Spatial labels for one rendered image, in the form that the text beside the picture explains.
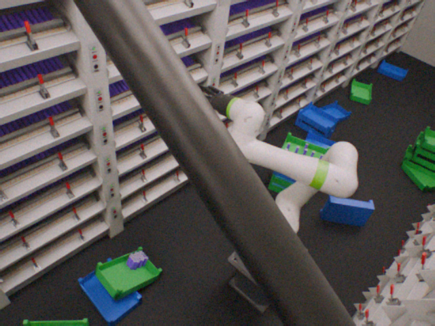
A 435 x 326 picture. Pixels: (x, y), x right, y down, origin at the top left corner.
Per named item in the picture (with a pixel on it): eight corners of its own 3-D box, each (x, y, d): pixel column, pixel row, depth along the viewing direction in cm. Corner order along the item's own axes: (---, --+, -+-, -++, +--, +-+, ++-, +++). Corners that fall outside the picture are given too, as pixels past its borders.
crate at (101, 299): (142, 302, 193) (142, 296, 188) (110, 328, 182) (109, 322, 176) (111, 264, 207) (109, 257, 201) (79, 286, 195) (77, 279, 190)
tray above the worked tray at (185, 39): (209, 47, 185) (219, 27, 174) (106, 85, 151) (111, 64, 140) (186, 19, 189) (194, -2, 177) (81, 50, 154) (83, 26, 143)
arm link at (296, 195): (293, 205, 192) (364, 145, 155) (288, 229, 180) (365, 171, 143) (272, 193, 190) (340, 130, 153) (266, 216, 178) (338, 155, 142)
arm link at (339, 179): (349, 185, 150) (363, 166, 142) (349, 208, 141) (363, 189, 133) (308, 170, 151) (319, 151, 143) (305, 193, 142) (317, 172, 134)
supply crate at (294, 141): (326, 155, 249) (330, 147, 244) (321, 174, 235) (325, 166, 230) (285, 140, 255) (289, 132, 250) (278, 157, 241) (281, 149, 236)
